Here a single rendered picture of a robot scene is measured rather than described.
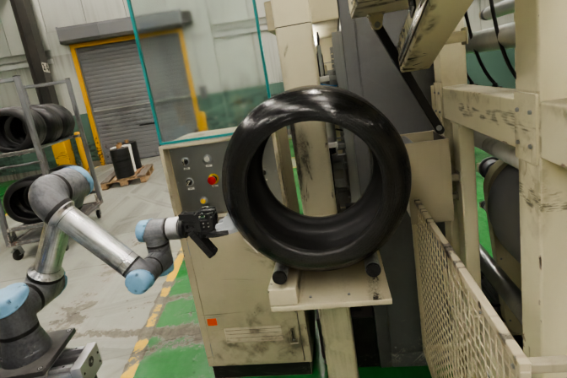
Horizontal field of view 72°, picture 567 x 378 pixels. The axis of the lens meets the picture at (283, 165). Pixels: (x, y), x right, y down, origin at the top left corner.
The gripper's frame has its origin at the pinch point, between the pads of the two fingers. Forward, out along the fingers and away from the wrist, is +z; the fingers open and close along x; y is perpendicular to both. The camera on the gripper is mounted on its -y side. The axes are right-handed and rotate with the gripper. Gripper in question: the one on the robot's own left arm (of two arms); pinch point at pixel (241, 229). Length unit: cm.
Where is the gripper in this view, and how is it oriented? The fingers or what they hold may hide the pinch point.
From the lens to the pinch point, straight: 128.8
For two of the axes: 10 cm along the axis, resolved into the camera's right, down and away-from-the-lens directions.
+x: 1.2, -2.3, 9.6
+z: 9.8, -1.0, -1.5
